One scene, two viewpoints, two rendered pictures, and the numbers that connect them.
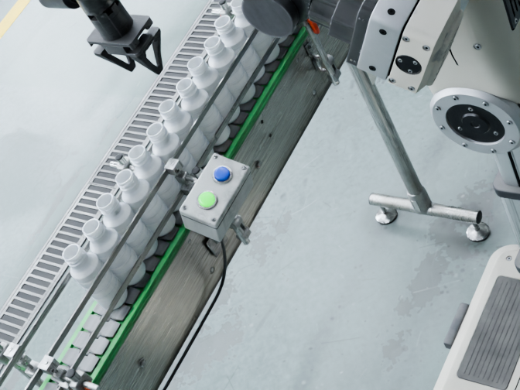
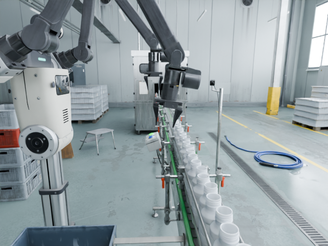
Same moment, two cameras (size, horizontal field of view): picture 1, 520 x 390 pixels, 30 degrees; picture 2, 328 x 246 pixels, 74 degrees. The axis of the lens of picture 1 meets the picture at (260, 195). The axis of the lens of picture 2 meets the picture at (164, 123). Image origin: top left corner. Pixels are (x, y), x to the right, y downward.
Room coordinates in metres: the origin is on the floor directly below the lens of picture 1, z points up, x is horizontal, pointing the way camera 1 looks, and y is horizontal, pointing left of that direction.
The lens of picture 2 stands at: (2.10, -0.96, 1.46)
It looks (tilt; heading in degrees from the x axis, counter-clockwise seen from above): 12 degrees down; 123
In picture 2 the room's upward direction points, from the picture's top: straight up
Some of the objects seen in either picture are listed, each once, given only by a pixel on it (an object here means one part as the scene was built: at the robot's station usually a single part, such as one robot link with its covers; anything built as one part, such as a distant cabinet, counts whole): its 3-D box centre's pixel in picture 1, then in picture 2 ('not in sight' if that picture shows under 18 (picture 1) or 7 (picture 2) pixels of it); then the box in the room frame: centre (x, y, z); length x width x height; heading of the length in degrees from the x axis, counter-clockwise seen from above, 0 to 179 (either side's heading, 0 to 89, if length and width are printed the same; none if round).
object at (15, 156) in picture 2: not in sight; (14, 149); (-0.96, 0.21, 0.55); 0.61 x 0.41 x 0.22; 133
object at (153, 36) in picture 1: (141, 52); (150, 81); (1.35, 0.03, 1.44); 0.07 x 0.07 x 0.09; 36
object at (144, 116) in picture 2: not in sight; (159, 92); (-1.44, 4.19, 1.05); 1.60 x 1.40 x 2.10; 126
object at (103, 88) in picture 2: not in sight; (93, 98); (-5.36, 4.98, 0.59); 1.25 x 1.03 x 1.17; 127
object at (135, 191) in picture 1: (144, 202); (177, 138); (1.44, 0.20, 1.08); 0.06 x 0.06 x 0.17
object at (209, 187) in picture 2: not in sight; (209, 211); (1.90, -0.42, 1.08); 0.06 x 0.06 x 0.17
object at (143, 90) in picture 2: not in sight; (143, 87); (-1.33, 3.32, 1.22); 0.23 x 0.03 x 0.32; 36
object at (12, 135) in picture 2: not in sight; (12, 132); (-0.97, 0.21, 0.78); 0.61 x 0.41 x 0.22; 133
